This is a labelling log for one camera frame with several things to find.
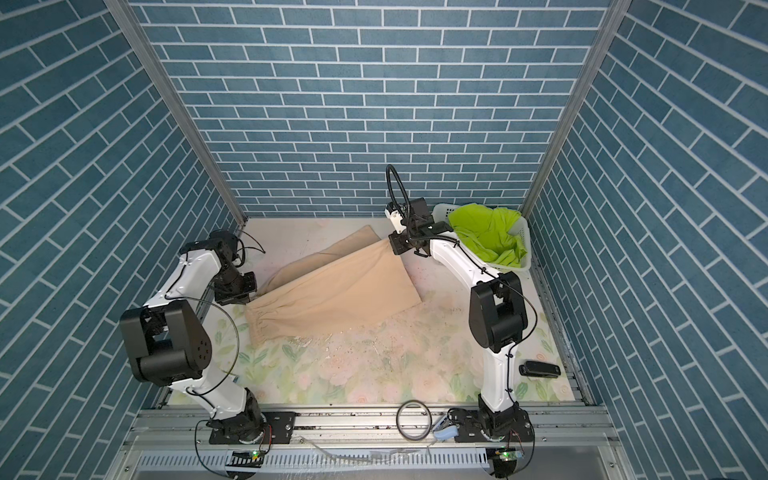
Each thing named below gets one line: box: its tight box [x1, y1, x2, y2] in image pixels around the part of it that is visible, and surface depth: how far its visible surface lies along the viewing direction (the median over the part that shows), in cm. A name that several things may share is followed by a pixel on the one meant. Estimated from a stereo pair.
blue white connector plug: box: [433, 425, 459, 441], surface depth 74 cm
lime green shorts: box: [448, 203, 527, 267], surface depth 111 cm
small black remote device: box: [519, 361, 561, 379], surface depth 84 cm
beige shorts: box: [245, 224, 422, 344], surface depth 93 cm
